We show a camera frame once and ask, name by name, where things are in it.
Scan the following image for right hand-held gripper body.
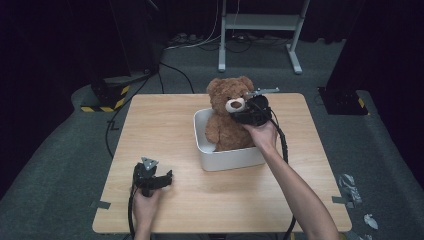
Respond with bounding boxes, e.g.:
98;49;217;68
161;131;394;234
242;87;281;127

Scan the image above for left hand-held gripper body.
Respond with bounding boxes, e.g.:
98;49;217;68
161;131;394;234
131;156;159;198

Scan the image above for brown teddy bear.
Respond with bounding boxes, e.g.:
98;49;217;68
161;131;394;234
204;75;256;153

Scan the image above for white plastic storage bin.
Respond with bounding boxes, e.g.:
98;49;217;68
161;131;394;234
192;107;268;173

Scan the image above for person's left hand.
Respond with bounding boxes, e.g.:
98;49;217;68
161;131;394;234
132;187;163;234

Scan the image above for person's right hand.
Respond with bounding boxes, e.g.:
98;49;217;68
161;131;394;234
242;119;280;157

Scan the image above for black yellow striped stand base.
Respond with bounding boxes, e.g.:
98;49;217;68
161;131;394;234
80;74;132;114

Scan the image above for white metal stand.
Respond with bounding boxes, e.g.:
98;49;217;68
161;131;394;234
217;0;311;75

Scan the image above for power strip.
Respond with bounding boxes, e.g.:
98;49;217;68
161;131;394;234
168;32;202;47

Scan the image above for crumpled grey tape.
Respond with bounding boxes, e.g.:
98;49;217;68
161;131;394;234
337;172;363;206

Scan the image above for crumpled white paper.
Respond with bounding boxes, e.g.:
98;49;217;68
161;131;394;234
363;213;380;231

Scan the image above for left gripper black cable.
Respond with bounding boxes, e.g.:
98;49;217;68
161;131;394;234
127;187;138;240

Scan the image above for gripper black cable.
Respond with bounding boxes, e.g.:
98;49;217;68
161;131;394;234
127;187;138;240
269;109;298;240

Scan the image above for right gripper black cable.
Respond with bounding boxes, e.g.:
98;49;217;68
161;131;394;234
269;109;298;240

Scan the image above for black floor cable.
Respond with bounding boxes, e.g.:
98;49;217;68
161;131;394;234
105;61;196;158

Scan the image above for white floor cable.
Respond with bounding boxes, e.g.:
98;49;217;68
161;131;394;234
164;0;222;52

